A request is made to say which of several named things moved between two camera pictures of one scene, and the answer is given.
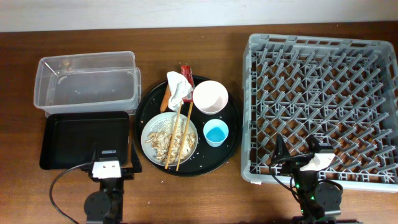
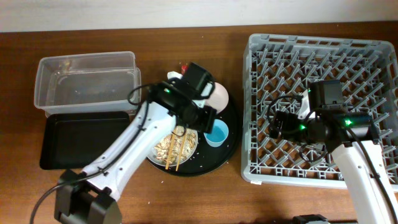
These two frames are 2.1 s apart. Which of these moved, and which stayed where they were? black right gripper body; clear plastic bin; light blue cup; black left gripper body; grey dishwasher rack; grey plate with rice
Moved: black left gripper body; black right gripper body
Stayed: grey dishwasher rack; clear plastic bin; grey plate with rice; light blue cup
